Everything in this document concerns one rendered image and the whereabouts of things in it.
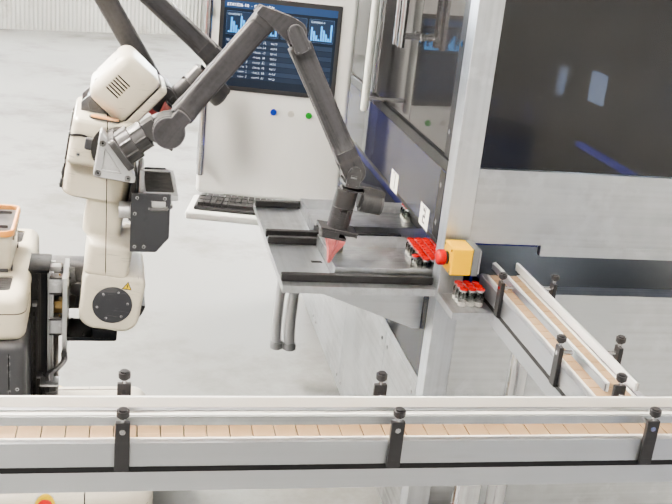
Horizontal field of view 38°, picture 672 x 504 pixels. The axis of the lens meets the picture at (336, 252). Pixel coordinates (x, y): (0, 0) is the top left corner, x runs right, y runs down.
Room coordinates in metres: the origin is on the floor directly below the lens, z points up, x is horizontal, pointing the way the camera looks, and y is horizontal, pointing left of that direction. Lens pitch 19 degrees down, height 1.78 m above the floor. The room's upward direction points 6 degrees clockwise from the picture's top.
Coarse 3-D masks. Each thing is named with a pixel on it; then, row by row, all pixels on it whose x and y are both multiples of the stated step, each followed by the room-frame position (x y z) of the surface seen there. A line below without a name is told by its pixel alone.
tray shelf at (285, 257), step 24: (264, 216) 2.83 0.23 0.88; (288, 216) 2.86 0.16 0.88; (264, 240) 2.66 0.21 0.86; (288, 264) 2.44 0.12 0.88; (312, 264) 2.46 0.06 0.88; (288, 288) 2.28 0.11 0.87; (312, 288) 2.30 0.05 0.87; (336, 288) 2.31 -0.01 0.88; (360, 288) 2.32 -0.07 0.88; (384, 288) 2.34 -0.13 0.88; (408, 288) 2.36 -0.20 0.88; (432, 288) 2.37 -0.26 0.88
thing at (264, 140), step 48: (240, 0) 3.27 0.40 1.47; (288, 0) 3.28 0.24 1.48; (336, 0) 3.28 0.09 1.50; (336, 48) 3.28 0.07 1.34; (240, 96) 3.27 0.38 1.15; (288, 96) 3.28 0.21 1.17; (336, 96) 3.28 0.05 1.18; (240, 144) 3.27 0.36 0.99; (288, 144) 3.28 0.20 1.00; (240, 192) 3.27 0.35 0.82; (288, 192) 3.28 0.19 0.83
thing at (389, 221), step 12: (300, 204) 2.94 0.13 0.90; (312, 204) 2.95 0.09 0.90; (324, 204) 2.96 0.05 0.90; (384, 204) 3.00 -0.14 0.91; (396, 204) 3.01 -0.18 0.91; (312, 216) 2.88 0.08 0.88; (324, 216) 2.89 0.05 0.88; (360, 216) 2.93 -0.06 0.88; (372, 216) 2.94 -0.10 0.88; (384, 216) 2.96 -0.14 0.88; (396, 216) 2.97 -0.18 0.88; (312, 228) 2.71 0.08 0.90; (360, 228) 2.72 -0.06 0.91; (372, 228) 2.73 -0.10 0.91; (384, 228) 2.74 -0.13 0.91; (396, 228) 2.75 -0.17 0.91; (408, 228) 2.75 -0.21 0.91
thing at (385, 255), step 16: (320, 240) 2.56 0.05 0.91; (352, 240) 2.63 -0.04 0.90; (368, 240) 2.64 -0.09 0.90; (384, 240) 2.65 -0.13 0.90; (400, 240) 2.66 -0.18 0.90; (336, 256) 2.53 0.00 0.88; (352, 256) 2.55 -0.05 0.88; (368, 256) 2.56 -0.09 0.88; (384, 256) 2.58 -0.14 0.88; (400, 256) 2.59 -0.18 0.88; (336, 272) 2.36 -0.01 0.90; (352, 272) 2.37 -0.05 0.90; (368, 272) 2.38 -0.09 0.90; (384, 272) 2.39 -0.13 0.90; (400, 272) 2.40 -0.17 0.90; (416, 272) 2.41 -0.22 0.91; (432, 272) 2.42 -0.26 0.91
